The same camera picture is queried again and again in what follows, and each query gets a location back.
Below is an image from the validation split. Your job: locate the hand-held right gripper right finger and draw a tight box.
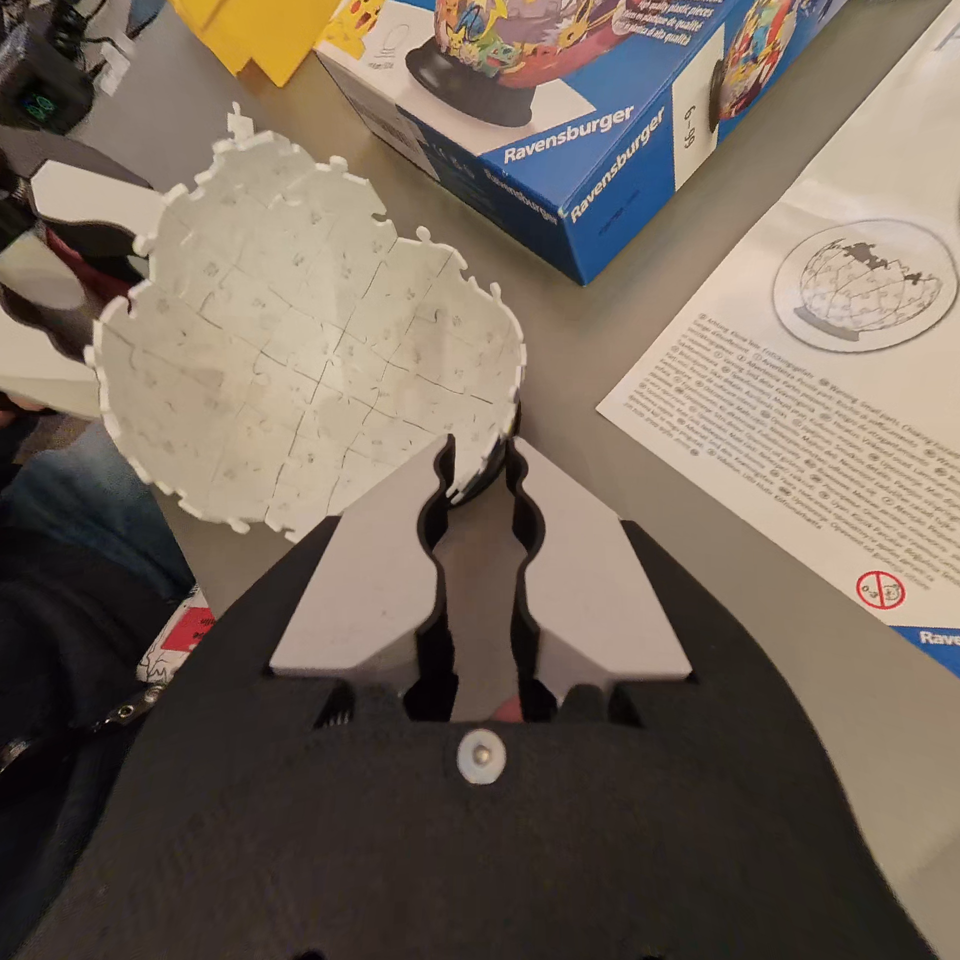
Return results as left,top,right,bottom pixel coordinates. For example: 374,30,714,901
507,437,693,723

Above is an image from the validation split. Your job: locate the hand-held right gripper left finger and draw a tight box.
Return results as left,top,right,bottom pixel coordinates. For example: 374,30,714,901
268,433,460,723

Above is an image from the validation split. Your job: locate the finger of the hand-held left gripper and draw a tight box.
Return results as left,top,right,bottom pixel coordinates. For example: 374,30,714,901
0,228,103,419
30,160,168,279

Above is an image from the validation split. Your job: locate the partly built white puzzle ball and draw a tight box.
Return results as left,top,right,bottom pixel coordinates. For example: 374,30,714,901
84,127,528,543

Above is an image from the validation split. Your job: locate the blue puzzle box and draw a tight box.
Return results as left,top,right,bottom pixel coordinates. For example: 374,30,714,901
315,0,850,287

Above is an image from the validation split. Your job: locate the black device with green display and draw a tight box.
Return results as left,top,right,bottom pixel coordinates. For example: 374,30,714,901
0,28,96,134

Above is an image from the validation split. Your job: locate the person's blue jeans leg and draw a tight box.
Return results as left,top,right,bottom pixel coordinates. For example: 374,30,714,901
0,416,198,601

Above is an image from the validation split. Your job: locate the red labelled paper leaflet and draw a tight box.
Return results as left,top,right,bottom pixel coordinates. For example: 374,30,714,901
137,585,219,685

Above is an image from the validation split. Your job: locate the white instruction sheet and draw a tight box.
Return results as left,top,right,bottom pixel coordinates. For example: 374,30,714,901
596,0,960,663

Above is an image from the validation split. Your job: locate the person's dark jacket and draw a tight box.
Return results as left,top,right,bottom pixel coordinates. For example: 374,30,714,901
0,517,198,960

